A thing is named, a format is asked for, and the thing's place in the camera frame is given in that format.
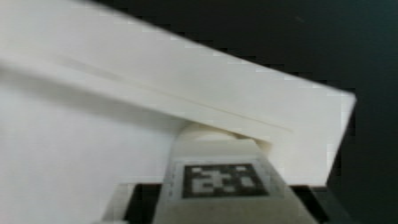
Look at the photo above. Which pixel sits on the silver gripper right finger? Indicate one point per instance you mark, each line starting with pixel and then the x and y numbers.
pixel 322 205

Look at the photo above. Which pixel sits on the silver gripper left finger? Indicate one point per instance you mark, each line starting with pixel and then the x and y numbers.
pixel 132 205

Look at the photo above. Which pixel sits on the white leg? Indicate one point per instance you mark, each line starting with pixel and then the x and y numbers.
pixel 223 187

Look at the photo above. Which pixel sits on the white square tabletop tray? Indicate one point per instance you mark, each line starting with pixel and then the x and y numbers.
pixel 107 85

